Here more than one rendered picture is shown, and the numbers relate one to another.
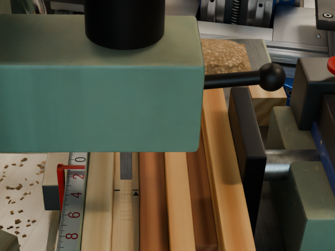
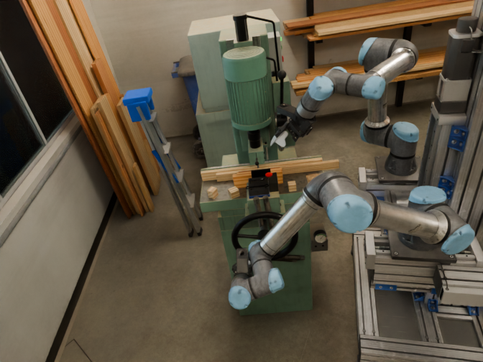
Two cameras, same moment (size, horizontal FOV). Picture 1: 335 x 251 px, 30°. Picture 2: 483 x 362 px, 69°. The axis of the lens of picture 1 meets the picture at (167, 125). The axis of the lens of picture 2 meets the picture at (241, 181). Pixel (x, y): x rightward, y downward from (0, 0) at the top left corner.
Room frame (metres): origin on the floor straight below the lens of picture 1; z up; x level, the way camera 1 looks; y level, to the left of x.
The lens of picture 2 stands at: (0.50, -1.41, 1.90)
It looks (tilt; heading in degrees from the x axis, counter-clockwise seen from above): 35 degrees down; 99
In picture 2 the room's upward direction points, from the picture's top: 9 degrees counter-clockwise
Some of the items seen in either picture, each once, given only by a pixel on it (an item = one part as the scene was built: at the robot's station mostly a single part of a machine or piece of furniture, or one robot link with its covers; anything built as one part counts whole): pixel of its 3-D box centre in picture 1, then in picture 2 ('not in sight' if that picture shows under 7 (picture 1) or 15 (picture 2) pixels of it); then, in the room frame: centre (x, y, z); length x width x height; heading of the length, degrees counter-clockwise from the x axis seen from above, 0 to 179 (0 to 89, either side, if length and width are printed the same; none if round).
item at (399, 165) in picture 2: not in sight; (401, 159); (1.07, 0.13, 0.87); 0.15 x 0.15 x 0.10
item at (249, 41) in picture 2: not in sight; (242, 35); (0.35, 0.17, 1.54); 0.08 x 0.08 x 0.17; 4
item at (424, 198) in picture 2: not in sight; (426, 205); (1.00, -0.36, 0.98); 0.13 x 0.12 x 0.14; 102
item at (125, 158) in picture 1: (125, 150); not in sight; (0.36, 0.03, 0.97); 0.01 x 0.01 x 0.05; 4
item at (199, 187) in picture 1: (195, 194); not in sight; (0.37, -0.02, 0.93); 0.15 x 0.02 x 0.05; 4
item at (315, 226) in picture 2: not in sight; (318, 237); (0.63, -0.09, 0.58); 0.12 x 0.08 x 0.08; 94
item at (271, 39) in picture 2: not in sight; (274, 51); (0.48, 0.36, 1.40); 0.10 x 0.06 x 0.16; 94
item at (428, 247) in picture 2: not in sight; (420, 228); (1.00, -0.36, 0.87); 0.15 x 0.15 x 0.10
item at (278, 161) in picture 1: (278, 165); (261, 182); (0.38, -0.09, 0.95); 0.09 x 0.07 x 0.09; 4
